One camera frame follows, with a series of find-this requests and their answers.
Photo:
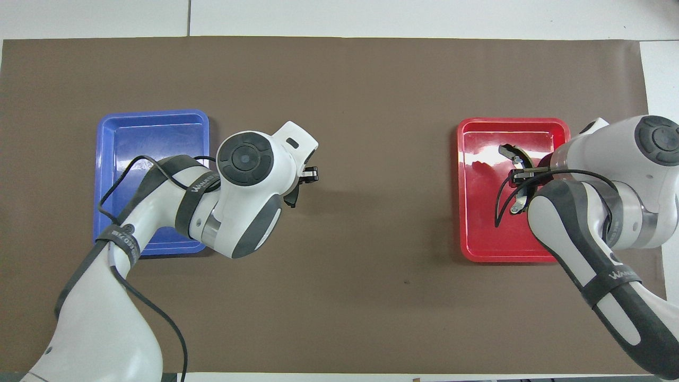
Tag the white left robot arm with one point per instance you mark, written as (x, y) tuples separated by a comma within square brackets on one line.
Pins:
[(106, 318)]

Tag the red plastic tray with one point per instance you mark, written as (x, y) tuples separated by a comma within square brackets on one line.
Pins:
[(488, 228)]

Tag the curved dark brake shoe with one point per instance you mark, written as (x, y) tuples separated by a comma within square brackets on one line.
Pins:
[(520, 155)]

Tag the brown paper mat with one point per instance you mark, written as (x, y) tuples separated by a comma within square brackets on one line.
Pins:
[(371, 239)]

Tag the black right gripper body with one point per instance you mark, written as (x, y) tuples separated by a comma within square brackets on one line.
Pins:
[(530, 175)]

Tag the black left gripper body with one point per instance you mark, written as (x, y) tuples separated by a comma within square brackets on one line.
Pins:
[(310, 175)]

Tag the blue plastic tray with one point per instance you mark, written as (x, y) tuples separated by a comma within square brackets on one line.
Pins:
[(122, 143)]

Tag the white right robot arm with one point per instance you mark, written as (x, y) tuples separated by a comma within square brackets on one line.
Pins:
[(583, 223)]

